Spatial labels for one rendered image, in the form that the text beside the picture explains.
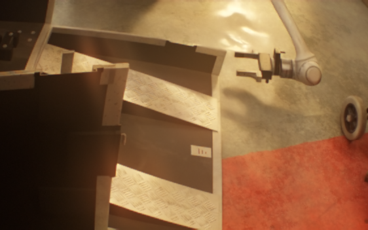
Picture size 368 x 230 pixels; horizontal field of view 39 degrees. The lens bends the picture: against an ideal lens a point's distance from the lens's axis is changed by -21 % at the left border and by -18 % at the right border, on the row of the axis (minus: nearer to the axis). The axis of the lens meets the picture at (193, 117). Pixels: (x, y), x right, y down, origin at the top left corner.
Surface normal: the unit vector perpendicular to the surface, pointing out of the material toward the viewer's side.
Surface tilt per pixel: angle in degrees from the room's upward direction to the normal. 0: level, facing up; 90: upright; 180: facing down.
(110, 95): 90
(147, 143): 2
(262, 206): 0
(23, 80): 90
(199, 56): 90
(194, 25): 0
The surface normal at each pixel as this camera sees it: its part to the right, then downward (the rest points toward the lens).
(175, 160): 0.23, -0.73
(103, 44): -0.01, 0.65
